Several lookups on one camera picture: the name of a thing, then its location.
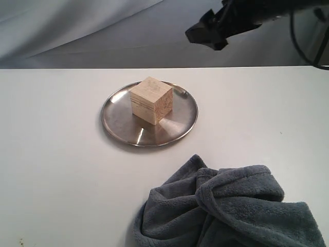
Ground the round stainless steel plate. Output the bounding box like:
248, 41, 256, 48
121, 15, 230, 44
100, 81, 198, 147

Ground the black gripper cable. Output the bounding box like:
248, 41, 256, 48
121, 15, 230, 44
289, 5, 329, 70

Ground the grey fleece cloth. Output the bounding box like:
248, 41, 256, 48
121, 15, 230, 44
133, 155, 325, 246

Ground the grey backdrop cloth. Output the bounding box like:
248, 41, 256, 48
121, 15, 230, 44
0, 0, 329, 69

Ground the light wooden cube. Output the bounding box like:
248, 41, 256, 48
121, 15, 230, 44
130, 77, 173, 126

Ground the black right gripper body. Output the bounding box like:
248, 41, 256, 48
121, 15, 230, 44
199, 0, 263, 39

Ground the black stand pole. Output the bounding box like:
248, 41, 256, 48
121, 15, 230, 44
314, 29, 328, 65

